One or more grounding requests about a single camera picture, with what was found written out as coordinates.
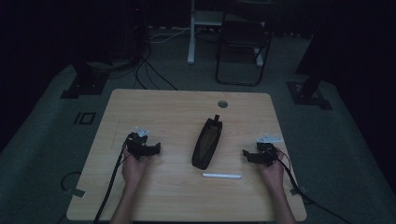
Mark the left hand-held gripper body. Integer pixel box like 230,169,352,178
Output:
125,126,152,161

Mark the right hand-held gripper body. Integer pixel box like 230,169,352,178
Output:
255,133,285,168

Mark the person's right hand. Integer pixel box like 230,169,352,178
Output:
259,154,286,191

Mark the person's left hand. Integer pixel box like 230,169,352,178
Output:
120,147,151,189

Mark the white pen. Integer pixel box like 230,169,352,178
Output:
202,173,243,180

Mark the black pencil case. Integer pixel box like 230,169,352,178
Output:
191,114,224,171

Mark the grey floor tape piece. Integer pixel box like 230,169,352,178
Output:
64,187,86,199
289,186,308,197

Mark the black folding chair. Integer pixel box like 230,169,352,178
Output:
215,12,274,88

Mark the right hand-held gripper black cable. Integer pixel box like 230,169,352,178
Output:
276,148,354,224

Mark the hand-held gripper black cable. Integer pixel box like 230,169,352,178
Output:
276,148,354,224
92,139,130,224

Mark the left hand-held gripper black cable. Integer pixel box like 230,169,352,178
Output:
92,139,130,224

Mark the black stand with base plate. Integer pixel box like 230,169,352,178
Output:
60,59,110,100
286,71,333,111

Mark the black floor cables bundle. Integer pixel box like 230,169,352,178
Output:
133,43,179,91

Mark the white floor cable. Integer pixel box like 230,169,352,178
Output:
148,27,191,44

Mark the white metal desk frame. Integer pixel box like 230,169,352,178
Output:
187,0,266,68

